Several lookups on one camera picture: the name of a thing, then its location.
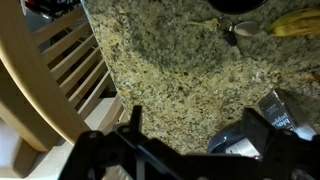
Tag black pepper box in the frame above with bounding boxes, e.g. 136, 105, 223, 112
258, 89, 318, 141

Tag black equipment with cables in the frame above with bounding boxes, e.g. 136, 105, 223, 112
19, 0, 83, 21

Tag wooden slat-back chair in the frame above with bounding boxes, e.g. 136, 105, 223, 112
0, 0, 126, 179

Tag black mug with yellow logo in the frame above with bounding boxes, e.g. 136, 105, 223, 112
207, 0, 269, 15

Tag metal spoon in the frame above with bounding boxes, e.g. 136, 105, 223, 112
233, 20, 261, 38

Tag yellow banana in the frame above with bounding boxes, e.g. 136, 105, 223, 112
266, 8, 320, 38

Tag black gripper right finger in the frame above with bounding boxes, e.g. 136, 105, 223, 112
239, 107, 278, 157

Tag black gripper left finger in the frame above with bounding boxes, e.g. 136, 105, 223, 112
128, 104, 145, 136

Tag bunch of keys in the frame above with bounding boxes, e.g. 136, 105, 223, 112
186, 17, 243, 58

